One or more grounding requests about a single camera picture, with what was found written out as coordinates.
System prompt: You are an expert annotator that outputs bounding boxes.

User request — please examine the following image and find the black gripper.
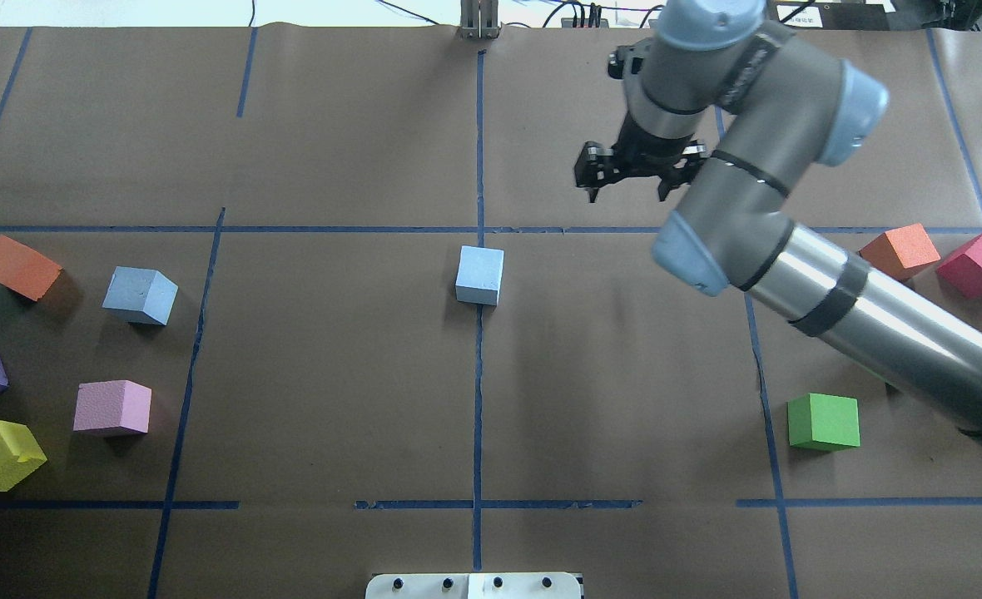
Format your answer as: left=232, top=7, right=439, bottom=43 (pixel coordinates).
left=573, top=140, right=708, bottom=204

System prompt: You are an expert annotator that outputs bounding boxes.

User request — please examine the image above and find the light blue foam block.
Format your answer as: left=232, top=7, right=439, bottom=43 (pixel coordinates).
left=102, top=266, right=179, bottom=326
left=454, top=245, right=505, bottom=306

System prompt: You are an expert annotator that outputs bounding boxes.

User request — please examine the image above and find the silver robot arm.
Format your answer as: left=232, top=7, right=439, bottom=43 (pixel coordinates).
left=574, top=1, right=982, bottom=447

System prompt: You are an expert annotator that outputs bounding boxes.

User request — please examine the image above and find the black box with label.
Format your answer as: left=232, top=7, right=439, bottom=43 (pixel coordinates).
left=767, top=1, right=890, bottom=31

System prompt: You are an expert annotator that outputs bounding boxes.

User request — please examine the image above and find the orange foam block right side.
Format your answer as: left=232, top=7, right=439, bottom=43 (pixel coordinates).
left=859, top=223, right=941, bottom=283

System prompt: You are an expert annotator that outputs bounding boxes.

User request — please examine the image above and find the orange foam block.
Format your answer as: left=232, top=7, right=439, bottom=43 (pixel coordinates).
left=0, top=235, right=62, bottom=302
left=859, top=223, right=941, bottom=283

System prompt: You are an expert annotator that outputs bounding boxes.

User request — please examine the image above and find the green foam block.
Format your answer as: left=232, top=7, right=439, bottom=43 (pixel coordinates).
left=786, top=392, right=861, bottom=452

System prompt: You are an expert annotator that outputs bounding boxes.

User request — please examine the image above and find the pink foam block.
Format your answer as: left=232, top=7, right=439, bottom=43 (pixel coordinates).
left=72, top=380, right=152, bottom=437

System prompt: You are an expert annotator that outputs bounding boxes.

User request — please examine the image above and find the orange foam block left side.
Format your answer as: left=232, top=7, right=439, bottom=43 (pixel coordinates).
left=0, top=235, right=62, bottom=302

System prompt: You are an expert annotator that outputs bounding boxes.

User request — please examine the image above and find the aluminium frame post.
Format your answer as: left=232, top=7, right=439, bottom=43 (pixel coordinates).
left=459, top=0, right=501, bottom=39

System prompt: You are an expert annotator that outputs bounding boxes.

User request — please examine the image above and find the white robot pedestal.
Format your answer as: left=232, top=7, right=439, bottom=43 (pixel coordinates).
left=365, top=572, right=585, bottom=598

